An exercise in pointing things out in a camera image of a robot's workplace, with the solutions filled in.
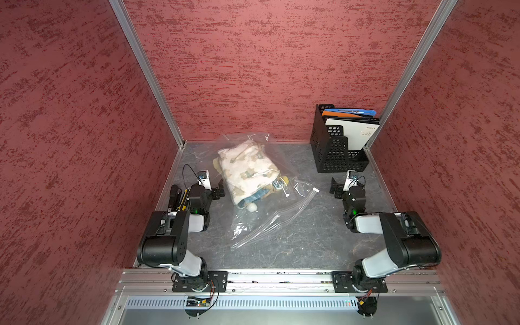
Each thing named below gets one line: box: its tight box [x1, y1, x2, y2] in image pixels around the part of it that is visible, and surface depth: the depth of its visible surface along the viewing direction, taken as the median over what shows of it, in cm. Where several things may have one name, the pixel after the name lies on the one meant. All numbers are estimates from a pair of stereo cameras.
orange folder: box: [321, 110, 365, 118], surface depth 96 cm
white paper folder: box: [325, 119, 380, 151], surface depth 94 cm
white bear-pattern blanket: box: [216, 140, 281, 205], surface depth 97 cm
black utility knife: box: [167, 184, 183, 212], surface depth 94 cm
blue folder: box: [323, 108, 377, 115], surface depth 97 cm
